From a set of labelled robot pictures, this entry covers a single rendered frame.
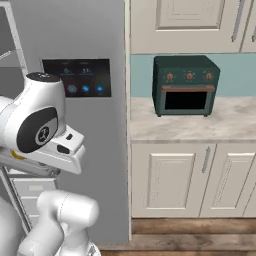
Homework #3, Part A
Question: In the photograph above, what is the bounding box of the yellow lemon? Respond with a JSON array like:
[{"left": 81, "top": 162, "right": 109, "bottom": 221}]
[{"left": 9, "top": 149, "right": 27, "bottom": 161}]

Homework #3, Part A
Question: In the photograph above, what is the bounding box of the cream base cupboard door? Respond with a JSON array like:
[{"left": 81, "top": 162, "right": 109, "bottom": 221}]
[
  {"left": 131, "top": 143, "right": 217, "bottom": 219},
  {"left": 199, "top": 143, "right": 256, "bottom": 219}
]

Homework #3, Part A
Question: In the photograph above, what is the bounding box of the grey fridge with touch screen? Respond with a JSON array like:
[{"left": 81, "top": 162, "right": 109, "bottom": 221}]
[{"left": 0, "top": 0, "right": 132, "bottom": 245}]

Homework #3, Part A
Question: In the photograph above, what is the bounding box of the dark green toaster oven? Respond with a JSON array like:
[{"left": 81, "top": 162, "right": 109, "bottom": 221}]
[{"left": 151, "top": 55, "right": 221, "bottom": 118}]

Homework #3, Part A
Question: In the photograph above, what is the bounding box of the narrow cream wall cupboard door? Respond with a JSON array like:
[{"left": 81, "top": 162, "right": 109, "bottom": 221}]
[{"left": 240, "top": 0, "right": 256, "bottom": 54}]

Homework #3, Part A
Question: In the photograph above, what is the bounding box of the grey freezer shelf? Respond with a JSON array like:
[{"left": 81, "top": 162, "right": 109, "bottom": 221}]
[{"left": 0, "top": 153, "right": 62, "bottom": 178}]

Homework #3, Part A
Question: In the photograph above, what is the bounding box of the white freezer drawer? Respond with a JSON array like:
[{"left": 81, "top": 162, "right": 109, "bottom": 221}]
[{"left": 9, "top": 177, "right": 58, "bottom": 228}]

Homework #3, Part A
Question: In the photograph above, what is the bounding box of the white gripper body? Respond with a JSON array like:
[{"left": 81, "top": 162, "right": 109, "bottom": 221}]
[{"left": 34, "top": 145, "right": 87, "bottom": 175}]

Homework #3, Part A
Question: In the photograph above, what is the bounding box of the silver base cupboard handle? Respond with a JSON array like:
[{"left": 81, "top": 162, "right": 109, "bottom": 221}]
[{"left": 201, "top": 146, "right": 212, "bottom": 175}]

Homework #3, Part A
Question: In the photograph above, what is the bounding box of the wide cream wall cupboard door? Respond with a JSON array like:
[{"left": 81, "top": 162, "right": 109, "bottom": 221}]
[{"left": 129, "top": 0, "right": 252, "bottom": 55}]

